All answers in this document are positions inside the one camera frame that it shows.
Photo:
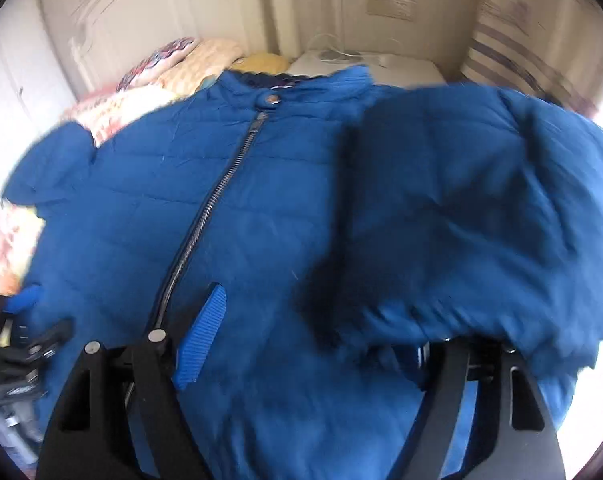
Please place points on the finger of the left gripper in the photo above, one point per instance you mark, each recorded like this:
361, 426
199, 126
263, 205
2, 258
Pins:
26, 299

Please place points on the blue puffer jacket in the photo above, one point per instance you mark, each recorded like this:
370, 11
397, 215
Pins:
346, 221

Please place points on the patterned red blue pillow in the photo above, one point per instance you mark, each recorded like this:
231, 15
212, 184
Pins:
149, 69

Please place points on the white wooden headboard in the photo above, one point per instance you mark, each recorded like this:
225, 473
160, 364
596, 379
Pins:
98, 41

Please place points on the white nightstand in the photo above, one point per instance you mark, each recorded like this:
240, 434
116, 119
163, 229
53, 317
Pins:
385, 68

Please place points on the white wardrobe doors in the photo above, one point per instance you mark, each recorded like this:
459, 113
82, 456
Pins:
30, 70

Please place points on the floral bed quilt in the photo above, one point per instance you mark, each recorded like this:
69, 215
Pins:
104, 115

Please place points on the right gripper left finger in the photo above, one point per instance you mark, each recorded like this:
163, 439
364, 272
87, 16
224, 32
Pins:
89, 437

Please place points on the yellow pillow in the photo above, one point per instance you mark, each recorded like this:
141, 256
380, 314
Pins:
262, 63

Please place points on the wall power socket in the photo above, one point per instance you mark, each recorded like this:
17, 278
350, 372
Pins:
403, 10

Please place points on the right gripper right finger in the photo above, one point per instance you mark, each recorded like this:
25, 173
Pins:
512, 434

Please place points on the beige striped curtain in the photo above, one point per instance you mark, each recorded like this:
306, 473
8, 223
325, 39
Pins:
552, 49

